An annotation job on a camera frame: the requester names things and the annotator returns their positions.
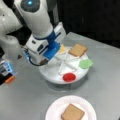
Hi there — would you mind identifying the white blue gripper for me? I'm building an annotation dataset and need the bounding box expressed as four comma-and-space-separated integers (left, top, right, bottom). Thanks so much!
26, 23, 66, 66

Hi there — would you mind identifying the toast bread slice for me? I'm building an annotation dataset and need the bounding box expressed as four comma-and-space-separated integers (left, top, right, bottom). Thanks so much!
61, 104, 85, 120
69, 44, 87, 57

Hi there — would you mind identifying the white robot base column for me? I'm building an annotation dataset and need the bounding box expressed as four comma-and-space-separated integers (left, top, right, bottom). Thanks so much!
0, 3, 25, 67

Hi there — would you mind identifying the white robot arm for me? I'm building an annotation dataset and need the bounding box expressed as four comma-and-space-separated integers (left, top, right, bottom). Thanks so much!
14, 0, 66, 66

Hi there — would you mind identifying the yellow cheese slice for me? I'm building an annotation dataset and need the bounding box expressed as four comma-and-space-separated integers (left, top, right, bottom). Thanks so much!
58, 45, 66, 53

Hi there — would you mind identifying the white round divided tray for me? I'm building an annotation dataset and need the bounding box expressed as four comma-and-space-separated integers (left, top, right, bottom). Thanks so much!
39, 47, 89, 84

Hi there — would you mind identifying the orange small object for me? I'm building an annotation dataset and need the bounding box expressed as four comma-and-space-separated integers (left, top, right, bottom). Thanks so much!
5, 76, 15, 84

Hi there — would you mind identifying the red tomato slice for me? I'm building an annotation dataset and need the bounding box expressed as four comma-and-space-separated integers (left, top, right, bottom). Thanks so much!
63, 73, 76, 82

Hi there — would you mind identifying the green lettuce piece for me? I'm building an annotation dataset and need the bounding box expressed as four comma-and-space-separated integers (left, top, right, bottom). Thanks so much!
79, 59, 93, 69

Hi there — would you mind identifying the white paper plate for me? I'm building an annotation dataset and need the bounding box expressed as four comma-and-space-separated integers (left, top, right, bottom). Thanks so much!
45, 95, 97, 120

